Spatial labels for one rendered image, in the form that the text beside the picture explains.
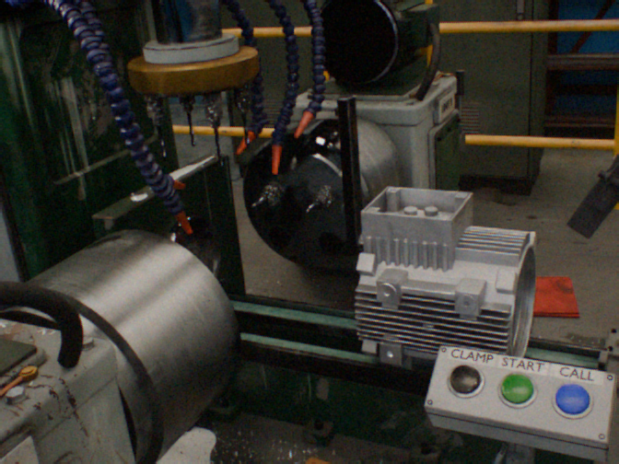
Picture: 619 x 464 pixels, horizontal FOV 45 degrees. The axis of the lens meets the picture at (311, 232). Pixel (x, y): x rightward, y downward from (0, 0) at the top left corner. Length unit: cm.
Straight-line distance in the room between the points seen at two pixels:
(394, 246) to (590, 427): 35
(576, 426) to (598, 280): 86
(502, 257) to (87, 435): 52
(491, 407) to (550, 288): 78
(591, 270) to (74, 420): 116
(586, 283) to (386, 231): 68
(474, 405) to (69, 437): 37
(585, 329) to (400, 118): 50
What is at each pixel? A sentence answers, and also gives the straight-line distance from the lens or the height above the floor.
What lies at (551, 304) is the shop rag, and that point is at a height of 81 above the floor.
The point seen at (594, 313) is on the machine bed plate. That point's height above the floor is 80.
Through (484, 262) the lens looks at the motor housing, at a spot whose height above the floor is 109.
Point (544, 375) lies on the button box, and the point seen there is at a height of 108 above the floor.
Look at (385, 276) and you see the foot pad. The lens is 95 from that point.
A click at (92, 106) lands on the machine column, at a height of 126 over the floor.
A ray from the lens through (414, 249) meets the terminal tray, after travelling 95.
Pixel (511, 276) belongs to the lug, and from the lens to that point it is 92.
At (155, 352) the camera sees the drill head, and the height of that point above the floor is 110.
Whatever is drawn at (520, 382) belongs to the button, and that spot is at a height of 107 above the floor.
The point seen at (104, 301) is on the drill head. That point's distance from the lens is 81.
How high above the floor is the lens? 149
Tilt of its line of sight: 22 degrees down
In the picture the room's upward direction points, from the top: 5 degrees counter-clockwise
